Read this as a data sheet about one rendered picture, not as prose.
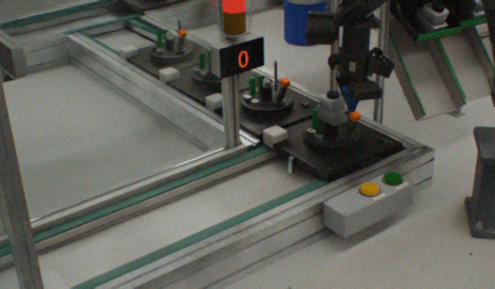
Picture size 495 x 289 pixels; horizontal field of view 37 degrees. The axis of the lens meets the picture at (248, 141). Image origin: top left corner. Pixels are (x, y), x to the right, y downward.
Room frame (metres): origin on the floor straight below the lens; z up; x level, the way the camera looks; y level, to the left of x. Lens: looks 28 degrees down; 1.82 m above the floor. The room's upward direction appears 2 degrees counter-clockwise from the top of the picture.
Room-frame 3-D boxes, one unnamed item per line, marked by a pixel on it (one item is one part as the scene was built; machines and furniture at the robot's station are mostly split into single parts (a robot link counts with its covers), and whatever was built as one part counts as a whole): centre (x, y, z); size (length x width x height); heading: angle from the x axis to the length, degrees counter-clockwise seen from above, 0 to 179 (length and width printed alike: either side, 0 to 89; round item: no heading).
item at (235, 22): (1.57, 0.02, 1.28); 0.05 x 0.05 x 0.05
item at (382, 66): (1.46, -0.28, 1.22); 0.07 x 0.07 x 0.06; 12
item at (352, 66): (1.45, -0.23, 1.23); 0.19 x 0.06 x 0.08; 10
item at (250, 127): (1.80, -0.05, 1.01); 0.24 x 0.24 x 0.13; 36
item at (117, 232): (1.43, 0.06, 0.91); 0.84 x 0.28 x 0.10; 126
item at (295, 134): (1.59, -0.20, 0.96); 0.24 x 0.24 x 0.02; 36
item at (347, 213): (1.36, -0.26, 0.93); 0.21 x 0.07 x 0.06; 126
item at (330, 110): (1.60, -0.20, 1.06); 0.08 x 0.04 x 0.07; 36
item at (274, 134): (1.61, -0.07, 0.97); 0.05 x 0.05 x 0.04; 36
